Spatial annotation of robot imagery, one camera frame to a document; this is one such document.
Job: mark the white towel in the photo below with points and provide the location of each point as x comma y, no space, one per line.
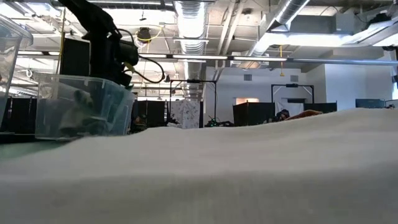
217,174

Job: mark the brown towel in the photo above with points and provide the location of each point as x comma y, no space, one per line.
306,114

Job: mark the black background robot arm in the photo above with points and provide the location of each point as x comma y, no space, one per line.
217,123

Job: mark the black partition panel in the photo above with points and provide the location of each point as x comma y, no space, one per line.
74,56

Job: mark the black ceiling device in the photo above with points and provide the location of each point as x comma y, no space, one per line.
144,34

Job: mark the ceiling tube light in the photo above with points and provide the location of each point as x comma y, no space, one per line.
152,56
259,58
200,57

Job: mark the clear plastic bin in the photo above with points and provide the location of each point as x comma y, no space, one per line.
9,46
118,105

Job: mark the black room divider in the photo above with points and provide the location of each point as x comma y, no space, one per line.
320,106
253,113
18,115
152,112

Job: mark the person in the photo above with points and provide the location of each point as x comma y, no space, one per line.
284,114
140,122

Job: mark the patterned white cloth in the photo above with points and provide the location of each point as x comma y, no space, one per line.
186,112

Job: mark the green table mat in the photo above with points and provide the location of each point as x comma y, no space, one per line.
18,149

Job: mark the plain white cloth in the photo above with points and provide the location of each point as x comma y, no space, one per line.
293,107

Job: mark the grey ceiling pipe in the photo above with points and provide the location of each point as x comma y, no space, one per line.
342,61

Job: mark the dark computer monitor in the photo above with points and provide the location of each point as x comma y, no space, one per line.
370,103

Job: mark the black rig frame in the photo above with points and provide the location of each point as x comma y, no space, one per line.
292,85
192,81

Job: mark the silver spiral ventilation duct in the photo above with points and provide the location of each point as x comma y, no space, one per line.
191,31
280,21

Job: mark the black table border frame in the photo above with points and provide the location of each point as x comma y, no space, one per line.
18,137

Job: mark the grey wall vent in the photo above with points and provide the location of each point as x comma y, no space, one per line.
247,77
294,78

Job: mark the grey rectangular duct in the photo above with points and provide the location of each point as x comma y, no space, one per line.
323,23

